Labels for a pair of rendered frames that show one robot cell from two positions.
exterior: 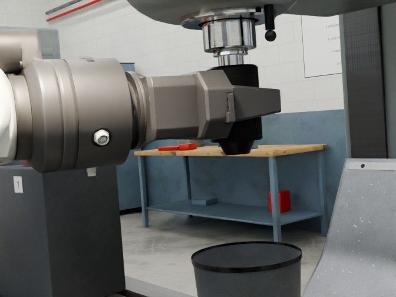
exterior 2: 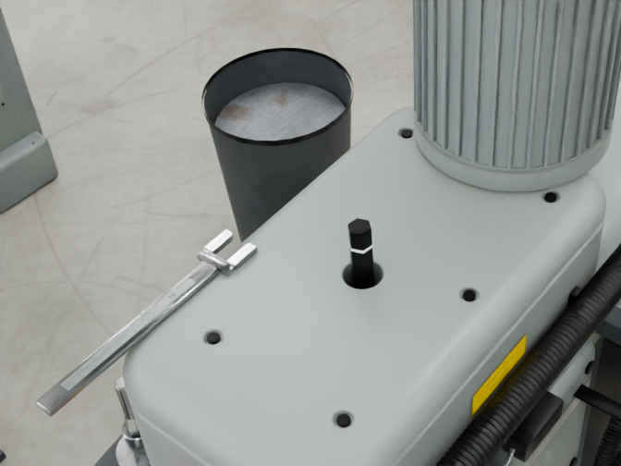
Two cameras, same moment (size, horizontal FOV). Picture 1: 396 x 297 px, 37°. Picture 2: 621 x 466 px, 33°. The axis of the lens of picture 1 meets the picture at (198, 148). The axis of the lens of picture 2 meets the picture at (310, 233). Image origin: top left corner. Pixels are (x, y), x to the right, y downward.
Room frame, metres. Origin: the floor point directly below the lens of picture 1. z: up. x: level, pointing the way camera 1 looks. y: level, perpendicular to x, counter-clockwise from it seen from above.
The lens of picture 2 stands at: (-0.11, 0.08, 2.59)
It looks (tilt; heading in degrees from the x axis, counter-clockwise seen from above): 44 degrees down; 353
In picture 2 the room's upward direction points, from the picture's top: 6 degrees counter-clockwise
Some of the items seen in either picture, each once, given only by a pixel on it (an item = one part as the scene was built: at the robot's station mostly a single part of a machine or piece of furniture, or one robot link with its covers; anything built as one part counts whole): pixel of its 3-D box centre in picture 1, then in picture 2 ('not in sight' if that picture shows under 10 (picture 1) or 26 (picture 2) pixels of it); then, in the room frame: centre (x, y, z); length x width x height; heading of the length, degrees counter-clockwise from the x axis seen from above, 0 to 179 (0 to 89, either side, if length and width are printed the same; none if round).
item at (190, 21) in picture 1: (228, 18); not in sight; (0.54, -0.04, 1.31); 0.09 x 0.09 x 0.01
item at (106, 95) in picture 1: (137, 113); not in sight; (0.50, 0.05, 1.23); 0.13 x 0.12 x 0.10; 24
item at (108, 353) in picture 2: not in sight; (148, 319); (0.53, 0.16, 1.89); 0.24 x 0.04 x 0.01; 128
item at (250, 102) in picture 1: (250, 102); not in sight; (0.51, -0.05, 1.23); 0.06 x 0.02 x 0.03; 114
